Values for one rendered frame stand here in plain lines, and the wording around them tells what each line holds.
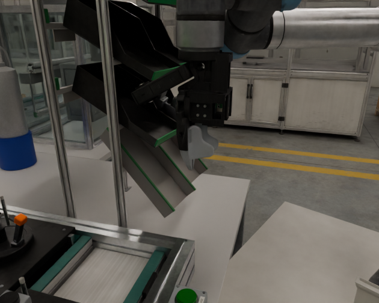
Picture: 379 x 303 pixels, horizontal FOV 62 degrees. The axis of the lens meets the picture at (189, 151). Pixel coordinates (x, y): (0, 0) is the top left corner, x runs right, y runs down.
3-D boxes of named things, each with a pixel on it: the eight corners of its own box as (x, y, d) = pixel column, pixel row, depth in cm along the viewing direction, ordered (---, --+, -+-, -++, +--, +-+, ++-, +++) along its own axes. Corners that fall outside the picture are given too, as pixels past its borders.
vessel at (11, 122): (36, 130, 147) (20, 44, 133) (12, 140, 134) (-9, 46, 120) (11, 127, 150) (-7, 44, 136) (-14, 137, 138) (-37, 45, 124)
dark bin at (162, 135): (180, 133, 88) (190, 110, 84) (154, 148, 77) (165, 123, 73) (104, 83, 94) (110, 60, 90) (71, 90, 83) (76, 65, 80)
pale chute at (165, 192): (186, 196, 95) (196, 189, 92) (164, 218, 84) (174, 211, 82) (128, 124, 96) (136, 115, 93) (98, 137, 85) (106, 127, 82)
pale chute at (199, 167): (200, 175, 108) (208, 168, 106) (181, 192, 97) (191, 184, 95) (148, 112, 109) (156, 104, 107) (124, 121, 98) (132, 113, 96)
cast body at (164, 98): (165, 106, 100) (173, 86, 96) (160, 109, 96) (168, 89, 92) (142, 93, 100) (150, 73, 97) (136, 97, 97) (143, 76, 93)
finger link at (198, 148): (211, 180, 55) (213, 128, 51) (179, 175, 56) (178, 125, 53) (215, 172, 58) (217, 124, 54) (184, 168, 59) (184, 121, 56)
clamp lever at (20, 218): (23, 239, 74) (27, 216, 71) (17, 244, 72) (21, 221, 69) (11, 232, 75) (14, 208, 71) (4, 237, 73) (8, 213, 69)
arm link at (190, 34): (169, 20, 47) (185, 21, 54) (169, 53, 48) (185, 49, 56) (219, 20, 45) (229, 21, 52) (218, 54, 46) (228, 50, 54)
